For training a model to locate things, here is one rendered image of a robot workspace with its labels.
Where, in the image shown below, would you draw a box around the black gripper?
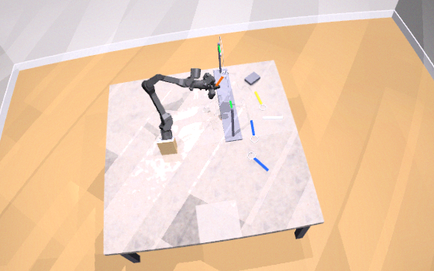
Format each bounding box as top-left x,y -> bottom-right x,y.
199,73 -> 220,99

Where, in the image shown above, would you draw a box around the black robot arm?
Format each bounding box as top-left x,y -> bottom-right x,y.
141,68 -> 215,140

